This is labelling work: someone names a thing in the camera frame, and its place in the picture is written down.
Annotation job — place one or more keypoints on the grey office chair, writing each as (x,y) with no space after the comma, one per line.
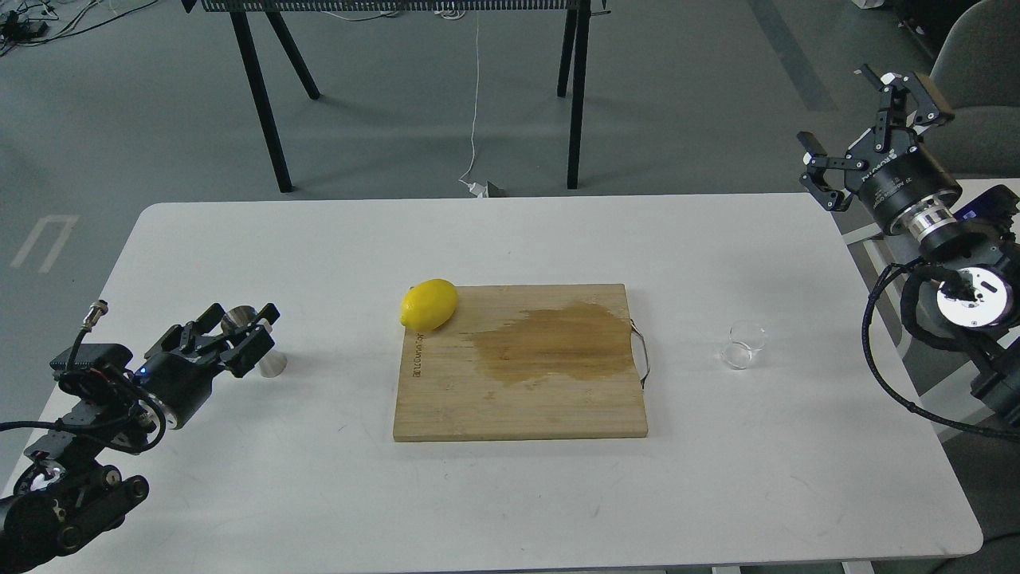
(978,72)

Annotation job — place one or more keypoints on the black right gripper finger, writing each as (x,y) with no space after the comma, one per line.
(817,163)
(908,106)

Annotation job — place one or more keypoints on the yellow lemon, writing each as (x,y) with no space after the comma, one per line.
(428,305)

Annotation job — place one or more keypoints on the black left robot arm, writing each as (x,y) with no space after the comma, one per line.
(66,497)

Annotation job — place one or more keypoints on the black metal table frame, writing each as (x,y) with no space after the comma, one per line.
(403,51)

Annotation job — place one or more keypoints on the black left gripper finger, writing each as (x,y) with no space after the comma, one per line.
(192,340)
(237,340)

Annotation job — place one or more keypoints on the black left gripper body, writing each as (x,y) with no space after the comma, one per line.
(180,384)

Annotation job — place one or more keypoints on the small clear glass cup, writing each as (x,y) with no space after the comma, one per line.
(746,340)

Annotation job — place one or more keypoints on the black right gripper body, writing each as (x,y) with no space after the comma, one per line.
(895,180)

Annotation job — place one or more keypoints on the bamboo cutting board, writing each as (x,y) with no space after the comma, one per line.
(523,362)

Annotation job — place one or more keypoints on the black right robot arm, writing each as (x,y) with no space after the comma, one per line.
(961,289)

